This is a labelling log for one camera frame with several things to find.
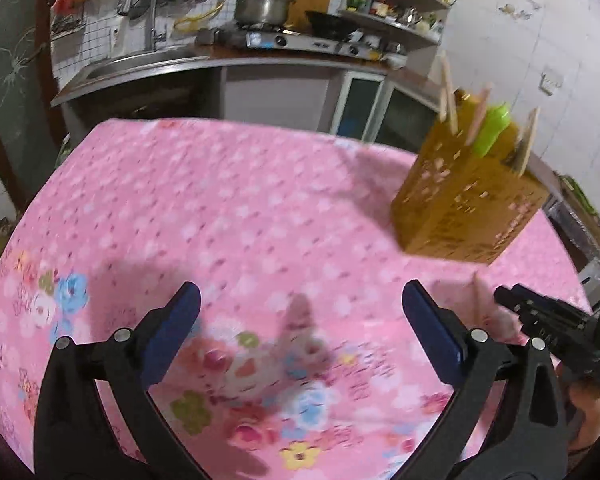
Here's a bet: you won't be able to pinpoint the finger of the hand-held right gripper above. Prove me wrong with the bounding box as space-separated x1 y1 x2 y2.
494 283 596 357

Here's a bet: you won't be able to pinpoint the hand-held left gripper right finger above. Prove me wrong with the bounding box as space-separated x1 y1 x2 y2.
401 280 568 480

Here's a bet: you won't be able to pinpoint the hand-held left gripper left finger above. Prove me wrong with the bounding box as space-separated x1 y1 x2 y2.
32 281 202 480

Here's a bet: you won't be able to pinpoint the yellow perforated utensil holder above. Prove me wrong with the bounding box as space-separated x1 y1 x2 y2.
391 89 551 267

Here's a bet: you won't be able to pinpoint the wooden utensil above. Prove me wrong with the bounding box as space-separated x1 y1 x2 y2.
511 107 541 177

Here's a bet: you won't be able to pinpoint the green plastic utensil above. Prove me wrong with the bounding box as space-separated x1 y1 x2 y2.
472 102 512 157

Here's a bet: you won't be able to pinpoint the wooden chopstick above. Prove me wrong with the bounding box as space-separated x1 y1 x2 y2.
464 82 494 147
439 51 460 136

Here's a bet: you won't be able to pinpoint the person's right hand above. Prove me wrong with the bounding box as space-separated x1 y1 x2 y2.
555 365 600 456

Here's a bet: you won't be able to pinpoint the green vegetables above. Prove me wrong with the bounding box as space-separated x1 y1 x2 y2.
559 174 600 223

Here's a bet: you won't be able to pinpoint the pink floral tablecloth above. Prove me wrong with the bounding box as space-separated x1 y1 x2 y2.
0 117 595 480

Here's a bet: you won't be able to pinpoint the wide glass cabinet door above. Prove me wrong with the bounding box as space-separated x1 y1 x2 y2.
375 80 442 155

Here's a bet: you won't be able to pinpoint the narrow glass cabinet door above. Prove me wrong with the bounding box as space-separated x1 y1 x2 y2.
330 70 387 142

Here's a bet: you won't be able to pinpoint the stainless steel sink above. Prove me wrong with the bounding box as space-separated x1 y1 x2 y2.
82 44 212 82

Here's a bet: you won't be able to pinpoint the steel corner shelf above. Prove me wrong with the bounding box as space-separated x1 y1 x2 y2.
337 0 452 45

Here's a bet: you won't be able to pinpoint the chrome faucet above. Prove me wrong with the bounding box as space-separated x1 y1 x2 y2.
117 0 169 52

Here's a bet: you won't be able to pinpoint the steel gas stove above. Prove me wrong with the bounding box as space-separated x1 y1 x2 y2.
214 26 409 62

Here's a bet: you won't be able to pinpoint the black wok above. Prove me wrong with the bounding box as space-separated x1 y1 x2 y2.
304 10 362 34

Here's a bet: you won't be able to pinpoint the steel cooking pot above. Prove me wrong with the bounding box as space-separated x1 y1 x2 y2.
229 0 297 27

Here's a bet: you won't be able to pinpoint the fruit wall sticker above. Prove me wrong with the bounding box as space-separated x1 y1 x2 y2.
499 0 542 19

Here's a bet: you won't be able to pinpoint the yellow hose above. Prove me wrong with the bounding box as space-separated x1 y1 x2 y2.
173 2 227 34

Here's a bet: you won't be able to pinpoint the wire wall basket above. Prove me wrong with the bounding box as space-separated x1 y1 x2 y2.
49 0 89 42

